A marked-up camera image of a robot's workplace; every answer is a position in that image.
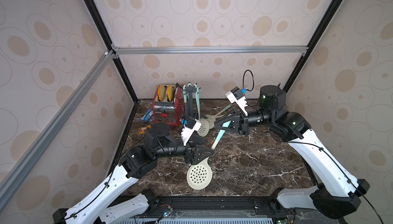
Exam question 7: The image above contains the blue snack packet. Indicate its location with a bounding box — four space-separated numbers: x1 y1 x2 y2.
140 109 154 121

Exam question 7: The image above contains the black toaster power cable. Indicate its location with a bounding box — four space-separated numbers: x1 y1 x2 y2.
173 82 188 123

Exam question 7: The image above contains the cream skimmer pile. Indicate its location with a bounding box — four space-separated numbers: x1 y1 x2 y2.
206 110 224 129
216 104 232 116

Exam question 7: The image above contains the right yellow toast slice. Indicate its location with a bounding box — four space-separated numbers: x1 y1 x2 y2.
166 84 175 102

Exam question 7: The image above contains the yellow toast slice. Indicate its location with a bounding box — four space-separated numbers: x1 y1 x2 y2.
166 84 175 102
157 85 166 102

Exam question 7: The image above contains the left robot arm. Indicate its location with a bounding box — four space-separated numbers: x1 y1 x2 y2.
53 121 220 224

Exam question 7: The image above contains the left aluminium rail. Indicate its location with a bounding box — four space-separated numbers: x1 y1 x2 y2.
1 50 115 211

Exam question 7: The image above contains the back aluminium rail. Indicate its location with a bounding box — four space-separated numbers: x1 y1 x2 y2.
114 46 308 55

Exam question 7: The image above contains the grey utensil rack stand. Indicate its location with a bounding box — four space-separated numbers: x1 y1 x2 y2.
181 82 205 146

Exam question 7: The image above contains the orange snack packet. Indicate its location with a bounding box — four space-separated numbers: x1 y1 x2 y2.
138 125 151 135

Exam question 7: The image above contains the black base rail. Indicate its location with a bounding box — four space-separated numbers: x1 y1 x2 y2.
124 196 346 224

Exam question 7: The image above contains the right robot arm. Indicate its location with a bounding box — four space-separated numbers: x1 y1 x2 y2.
215 85 370 219

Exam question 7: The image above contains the grey skimmer teal handle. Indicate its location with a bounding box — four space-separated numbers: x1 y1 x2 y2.
182 85 188 115

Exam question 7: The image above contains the left yellow toast slice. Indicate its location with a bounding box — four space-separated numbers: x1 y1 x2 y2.
157 85 166 102

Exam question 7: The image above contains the red chrome toaster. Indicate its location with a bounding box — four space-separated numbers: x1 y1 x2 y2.
152 83 184 127

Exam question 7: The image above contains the aluminium rail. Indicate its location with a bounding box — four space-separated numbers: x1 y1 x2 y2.
114 46 308 55
1 50 115 211

